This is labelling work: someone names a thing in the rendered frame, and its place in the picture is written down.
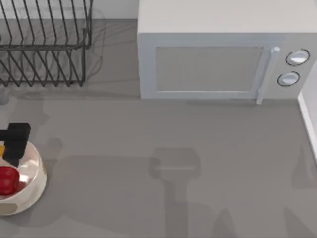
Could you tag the yellow fruit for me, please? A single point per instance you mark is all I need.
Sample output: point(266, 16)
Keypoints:
point(1, 150)

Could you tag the red apple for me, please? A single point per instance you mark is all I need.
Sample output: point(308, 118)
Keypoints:
point(7, 179)

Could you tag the large microwave knob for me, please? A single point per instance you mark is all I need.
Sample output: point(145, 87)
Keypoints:
point(297, 57)

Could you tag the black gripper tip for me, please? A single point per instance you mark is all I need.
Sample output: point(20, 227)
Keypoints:
point(17, 141)

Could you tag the small microwave knob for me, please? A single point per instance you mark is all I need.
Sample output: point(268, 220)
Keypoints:
point(288, 78)

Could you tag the pale microwave oven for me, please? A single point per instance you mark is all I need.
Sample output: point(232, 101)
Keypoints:
point(223, 17)

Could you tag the microwave oven door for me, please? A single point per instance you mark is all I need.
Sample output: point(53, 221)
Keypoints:
point(208, 69)

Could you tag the shiny cream bowl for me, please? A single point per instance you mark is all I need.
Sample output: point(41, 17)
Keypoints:
point(32, 178)

